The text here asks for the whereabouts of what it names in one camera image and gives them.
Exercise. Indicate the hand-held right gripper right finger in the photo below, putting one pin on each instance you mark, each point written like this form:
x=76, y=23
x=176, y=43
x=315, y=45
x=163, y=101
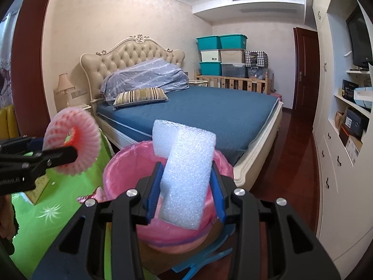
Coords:
x=218, y=192

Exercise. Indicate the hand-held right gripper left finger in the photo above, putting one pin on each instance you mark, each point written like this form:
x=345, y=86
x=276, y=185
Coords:
x=154, y=186

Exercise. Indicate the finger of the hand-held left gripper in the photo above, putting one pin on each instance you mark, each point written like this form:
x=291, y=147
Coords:
x=20, y=145
x=58, y=156

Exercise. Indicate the pink foam fruit net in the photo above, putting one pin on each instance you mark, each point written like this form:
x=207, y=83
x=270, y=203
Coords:
x=84, y=140

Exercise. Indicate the angled white foam piece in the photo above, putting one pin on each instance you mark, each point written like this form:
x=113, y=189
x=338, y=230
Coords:
x=186, y=175

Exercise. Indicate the pink lined waste bin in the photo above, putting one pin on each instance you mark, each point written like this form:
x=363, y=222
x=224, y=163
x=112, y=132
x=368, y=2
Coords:
x=125, y=163

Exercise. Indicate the person's left hand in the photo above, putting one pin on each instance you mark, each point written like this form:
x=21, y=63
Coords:
x=7, y=218

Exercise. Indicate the bed with blue mattress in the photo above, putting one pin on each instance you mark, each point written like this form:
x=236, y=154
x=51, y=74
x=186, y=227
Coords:
x=262, y=157

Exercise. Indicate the green printed tablecloth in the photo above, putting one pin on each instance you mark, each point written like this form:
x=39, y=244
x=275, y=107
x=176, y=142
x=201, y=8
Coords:
x=52, y=218

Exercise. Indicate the blue plastic object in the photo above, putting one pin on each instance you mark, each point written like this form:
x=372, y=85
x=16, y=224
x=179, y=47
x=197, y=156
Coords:
x=204, y=256

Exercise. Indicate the beige table lamp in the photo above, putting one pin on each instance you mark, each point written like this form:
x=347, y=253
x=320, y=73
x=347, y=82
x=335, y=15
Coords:
x=64, y=89

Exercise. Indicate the patterned lace curtain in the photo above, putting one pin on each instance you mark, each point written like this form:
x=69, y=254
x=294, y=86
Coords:
x=5, y=70

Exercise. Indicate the blue bed mattress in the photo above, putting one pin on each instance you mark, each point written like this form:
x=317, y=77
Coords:
x=218, y=113

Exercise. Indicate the striped pillow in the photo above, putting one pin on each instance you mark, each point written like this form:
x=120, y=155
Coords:
x=140, y=96

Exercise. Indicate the pink stool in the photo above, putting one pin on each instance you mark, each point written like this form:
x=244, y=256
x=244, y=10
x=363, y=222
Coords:
x=276, y=96

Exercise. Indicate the grey striped duvet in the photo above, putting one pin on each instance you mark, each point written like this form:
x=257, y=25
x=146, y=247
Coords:
x=145, y=74

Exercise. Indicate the grey clear storage box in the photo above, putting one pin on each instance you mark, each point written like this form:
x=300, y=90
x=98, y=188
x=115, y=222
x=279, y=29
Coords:
x=233, y=70

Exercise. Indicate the teal storage box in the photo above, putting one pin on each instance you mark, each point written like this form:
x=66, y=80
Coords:
x=210, y=68
x=233, y=41
x=208, y=43

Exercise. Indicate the beige tufted headboard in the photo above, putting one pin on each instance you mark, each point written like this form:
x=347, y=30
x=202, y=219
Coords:
x=128, y=52

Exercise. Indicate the small clear storage box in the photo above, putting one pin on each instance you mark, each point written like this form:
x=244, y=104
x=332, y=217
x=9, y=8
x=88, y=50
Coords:
x=258, y=73

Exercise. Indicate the white built-in wardrobe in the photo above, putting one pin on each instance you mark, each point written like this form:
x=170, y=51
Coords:
x=326, y=122

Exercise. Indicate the cream storage box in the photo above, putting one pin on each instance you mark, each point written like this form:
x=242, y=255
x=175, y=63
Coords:
x=210, y=56

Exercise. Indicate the beige translucent storage box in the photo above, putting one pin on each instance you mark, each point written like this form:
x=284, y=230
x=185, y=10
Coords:
x=232, y=56

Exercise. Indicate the checkered fabric bag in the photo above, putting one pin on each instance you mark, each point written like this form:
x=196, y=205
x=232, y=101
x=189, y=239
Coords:
x=256, y=59

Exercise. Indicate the brown cardboard box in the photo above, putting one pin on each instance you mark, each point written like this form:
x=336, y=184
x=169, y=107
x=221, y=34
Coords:
x=339, y=119

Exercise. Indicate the dark brown door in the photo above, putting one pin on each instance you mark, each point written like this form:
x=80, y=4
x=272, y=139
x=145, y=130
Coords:
x=306, y=70

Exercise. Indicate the black box on shelf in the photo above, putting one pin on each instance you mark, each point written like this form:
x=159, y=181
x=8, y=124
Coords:
x=349, y=89

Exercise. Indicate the white blue carton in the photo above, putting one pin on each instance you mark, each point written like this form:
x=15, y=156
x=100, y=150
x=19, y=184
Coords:
x=364, y=94

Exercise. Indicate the black television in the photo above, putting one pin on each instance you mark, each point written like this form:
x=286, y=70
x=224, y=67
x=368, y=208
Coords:
x=360, y=40

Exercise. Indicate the wall socket panel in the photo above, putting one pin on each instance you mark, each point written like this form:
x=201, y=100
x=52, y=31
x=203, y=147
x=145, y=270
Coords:
x=78, y=94

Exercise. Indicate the dark wood door frame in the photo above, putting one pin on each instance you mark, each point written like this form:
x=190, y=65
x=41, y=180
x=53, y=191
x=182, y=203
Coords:
x=32, y=64

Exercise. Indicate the wooden crib rail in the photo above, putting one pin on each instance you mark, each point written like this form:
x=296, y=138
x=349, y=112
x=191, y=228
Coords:
x=233, y=84

